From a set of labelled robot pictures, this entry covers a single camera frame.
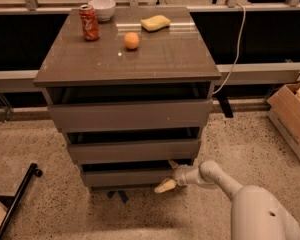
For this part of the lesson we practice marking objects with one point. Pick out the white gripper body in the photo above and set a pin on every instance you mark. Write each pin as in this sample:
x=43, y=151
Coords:
x=179, y=175

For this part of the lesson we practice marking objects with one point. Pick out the grey bottom drawer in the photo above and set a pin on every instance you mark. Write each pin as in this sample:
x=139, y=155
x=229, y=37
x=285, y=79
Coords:
x=107, y=179

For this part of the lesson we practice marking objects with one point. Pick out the grey drawer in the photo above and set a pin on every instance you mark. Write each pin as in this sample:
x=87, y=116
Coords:
x=107, y=179
x=130, y=116
x=134, y=151

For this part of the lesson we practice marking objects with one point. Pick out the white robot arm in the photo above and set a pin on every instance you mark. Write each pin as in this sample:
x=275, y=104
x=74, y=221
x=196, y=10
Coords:
x=256, y=214

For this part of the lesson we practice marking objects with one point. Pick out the grey top drawer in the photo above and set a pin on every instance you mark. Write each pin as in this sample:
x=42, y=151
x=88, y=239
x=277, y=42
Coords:
x=130, y=116

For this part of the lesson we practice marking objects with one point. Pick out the grey drawer cabinet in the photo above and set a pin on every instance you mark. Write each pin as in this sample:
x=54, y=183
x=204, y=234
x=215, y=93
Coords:
x=171, y=64

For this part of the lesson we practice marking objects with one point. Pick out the grey middle drawer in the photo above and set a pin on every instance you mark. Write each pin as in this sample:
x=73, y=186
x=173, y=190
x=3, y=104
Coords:
x=134, y=151

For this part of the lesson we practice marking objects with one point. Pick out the cardboard box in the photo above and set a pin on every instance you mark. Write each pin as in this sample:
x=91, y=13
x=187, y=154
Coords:
x=285, y=114

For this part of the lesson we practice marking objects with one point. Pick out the orange fruit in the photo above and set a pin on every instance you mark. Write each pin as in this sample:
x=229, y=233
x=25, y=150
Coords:
x=131, y=40

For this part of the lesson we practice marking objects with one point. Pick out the black metal leg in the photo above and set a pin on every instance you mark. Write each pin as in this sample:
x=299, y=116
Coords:
x=11, y=202

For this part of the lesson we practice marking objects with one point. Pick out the yellow sponge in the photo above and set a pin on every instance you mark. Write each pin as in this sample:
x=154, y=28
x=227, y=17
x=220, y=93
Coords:
x=155, y=23

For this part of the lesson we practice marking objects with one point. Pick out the red soda can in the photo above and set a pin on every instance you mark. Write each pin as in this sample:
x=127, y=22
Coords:
x=89, y=22

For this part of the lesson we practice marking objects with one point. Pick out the white bowl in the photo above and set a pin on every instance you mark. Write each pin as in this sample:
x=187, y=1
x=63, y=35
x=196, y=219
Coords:
x=104, y=9

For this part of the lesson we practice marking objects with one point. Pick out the black bracket under rail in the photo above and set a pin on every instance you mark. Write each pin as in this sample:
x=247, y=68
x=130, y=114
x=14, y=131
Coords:
x=225, y=105

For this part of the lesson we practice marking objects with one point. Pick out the grey metal window rail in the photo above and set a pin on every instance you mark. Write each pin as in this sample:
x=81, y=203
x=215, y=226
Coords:
x=242, y=74

